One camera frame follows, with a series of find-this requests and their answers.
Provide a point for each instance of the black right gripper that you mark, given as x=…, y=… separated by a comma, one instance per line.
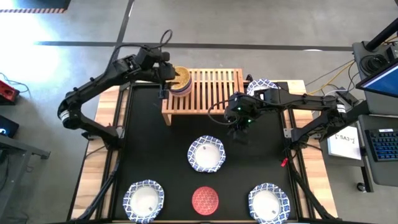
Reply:
x=245, y=102

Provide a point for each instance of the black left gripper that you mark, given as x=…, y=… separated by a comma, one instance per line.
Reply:
x=161, y=73

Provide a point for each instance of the yellow patterned bowl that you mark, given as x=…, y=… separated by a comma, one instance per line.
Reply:
x=182, y=77

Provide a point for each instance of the blue white paper bowl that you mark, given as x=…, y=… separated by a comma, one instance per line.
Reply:
x=269, y=203
x=259, y=83
x=206, y=153
x=143, y=201

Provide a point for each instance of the red white chevron bowl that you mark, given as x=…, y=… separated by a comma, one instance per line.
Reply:
x=205, y=200

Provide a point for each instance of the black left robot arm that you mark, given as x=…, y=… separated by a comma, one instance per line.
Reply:
x=93, y=84

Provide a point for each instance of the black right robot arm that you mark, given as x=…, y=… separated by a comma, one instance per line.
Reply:
x=311, y=100

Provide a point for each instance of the wooden slatted shelf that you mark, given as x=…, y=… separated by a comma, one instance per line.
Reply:
x=211, y=93

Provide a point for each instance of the small red tag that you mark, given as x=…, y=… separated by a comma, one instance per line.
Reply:
x=284, y=162

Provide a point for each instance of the dark table mat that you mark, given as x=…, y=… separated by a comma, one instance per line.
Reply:
x=155, y=140

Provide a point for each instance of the white label sheet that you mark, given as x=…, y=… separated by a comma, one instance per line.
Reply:
x=343, y=146

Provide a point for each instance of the black power strip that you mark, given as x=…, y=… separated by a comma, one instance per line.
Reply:
x=348, y=95

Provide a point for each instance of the desk caster wheel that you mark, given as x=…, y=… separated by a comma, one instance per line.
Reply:
x=360, y=187

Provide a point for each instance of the black backlit keyboard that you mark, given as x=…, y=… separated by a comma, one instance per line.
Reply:
x=384, y=144

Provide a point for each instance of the grey computer desk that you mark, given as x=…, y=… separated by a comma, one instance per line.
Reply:
x=385, y=174

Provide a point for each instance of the computer monitor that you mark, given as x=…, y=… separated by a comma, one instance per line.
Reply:
x=382, y=81

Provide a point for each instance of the dark hazard striped floor mat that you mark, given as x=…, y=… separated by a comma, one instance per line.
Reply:
x=31, y=4

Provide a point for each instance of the red black floor device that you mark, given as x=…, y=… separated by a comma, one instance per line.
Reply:
x=7, y=93

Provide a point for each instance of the grey side desk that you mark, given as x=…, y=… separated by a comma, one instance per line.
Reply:
x=18, y=149

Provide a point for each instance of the black device with blue light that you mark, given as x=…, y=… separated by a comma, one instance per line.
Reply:
x=7, y=127

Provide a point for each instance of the black monitor pole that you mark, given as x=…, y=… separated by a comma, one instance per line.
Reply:
x=382, y=34

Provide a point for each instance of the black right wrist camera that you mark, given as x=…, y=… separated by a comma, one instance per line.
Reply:
x=244, y=115

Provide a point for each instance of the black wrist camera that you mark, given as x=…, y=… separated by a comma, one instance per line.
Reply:
x=244, y=115
x=149, y=57

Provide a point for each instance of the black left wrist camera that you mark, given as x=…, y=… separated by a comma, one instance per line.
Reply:
x=149, y=57

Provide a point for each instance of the black frame clamp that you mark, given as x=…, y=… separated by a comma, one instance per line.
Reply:
x=249, y=78

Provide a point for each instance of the black desk leg frame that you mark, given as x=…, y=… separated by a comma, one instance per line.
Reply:
x=362, y=109

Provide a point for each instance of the black table frame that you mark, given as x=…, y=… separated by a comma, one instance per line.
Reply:
x=112, y=202

